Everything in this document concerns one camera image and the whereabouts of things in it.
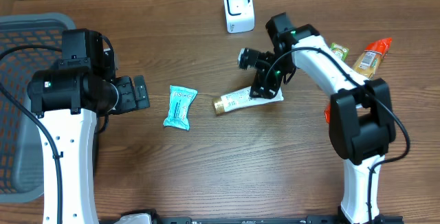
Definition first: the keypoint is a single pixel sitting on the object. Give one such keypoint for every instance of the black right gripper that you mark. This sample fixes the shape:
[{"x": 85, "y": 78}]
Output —
[{"x": 260, "y": 90}]

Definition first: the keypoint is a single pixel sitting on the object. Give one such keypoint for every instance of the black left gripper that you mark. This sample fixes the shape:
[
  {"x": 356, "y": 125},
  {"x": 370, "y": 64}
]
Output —
[{"x": 132, "y": 100}]

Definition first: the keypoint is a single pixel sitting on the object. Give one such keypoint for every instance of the white cream tube gold cap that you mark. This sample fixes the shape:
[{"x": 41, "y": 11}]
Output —
[{"x": 241, "y": 99}]

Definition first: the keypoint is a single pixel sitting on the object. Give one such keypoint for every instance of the teal wet wipes pack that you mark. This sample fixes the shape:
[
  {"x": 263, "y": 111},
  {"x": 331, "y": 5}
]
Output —
[{"x": 180, "y": 101}]

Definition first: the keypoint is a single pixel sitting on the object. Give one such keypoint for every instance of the green tea packet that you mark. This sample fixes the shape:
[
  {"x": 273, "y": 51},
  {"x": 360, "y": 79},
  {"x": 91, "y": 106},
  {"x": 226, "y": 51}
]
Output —
[{"x": 340, "y": 51}]

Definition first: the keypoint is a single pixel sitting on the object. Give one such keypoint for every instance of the spaghetti pack with red ends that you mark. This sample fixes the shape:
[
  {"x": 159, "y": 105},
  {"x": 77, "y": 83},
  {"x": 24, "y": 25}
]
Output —
[{"x": 368, "y": 62}]

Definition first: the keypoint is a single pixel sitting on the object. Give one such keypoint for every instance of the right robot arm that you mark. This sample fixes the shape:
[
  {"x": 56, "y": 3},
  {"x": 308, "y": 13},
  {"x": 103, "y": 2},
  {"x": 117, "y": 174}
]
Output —
[{"x": 360, "y": 127}]

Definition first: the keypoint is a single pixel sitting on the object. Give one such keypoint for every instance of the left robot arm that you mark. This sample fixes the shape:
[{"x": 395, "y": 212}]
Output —
[{"x": 68, "y": 101}]

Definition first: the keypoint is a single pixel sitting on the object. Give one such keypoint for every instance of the white barcode scanner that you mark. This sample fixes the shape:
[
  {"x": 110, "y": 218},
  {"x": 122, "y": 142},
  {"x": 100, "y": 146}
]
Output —
[{"x": 239, "y": 15}]

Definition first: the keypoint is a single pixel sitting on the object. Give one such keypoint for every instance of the grey plastic basket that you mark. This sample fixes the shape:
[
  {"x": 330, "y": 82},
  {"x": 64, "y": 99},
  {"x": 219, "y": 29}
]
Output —
[{"x": 21, "y": 152}]

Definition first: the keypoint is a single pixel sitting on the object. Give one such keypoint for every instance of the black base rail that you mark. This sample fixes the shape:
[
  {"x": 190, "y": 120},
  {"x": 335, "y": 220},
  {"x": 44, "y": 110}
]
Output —
[{"x": 155, "y": 218}]

